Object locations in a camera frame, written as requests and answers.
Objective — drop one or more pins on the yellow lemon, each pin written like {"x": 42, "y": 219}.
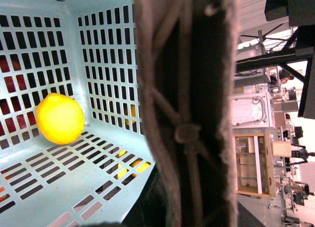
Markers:
{"x": 60, "y": 119}

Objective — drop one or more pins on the white metal cabinet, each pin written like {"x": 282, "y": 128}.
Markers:
{"x": 252, "y": 111}

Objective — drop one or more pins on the light teal plastic basket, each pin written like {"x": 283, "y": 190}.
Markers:
{"x": 84, "y": 49}

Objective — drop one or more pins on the wooden open crate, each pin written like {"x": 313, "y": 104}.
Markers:
{"x": 254, "y": 165}

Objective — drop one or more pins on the black metal shelf frame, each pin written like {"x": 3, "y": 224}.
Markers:
{"x": 297, "y": 56}

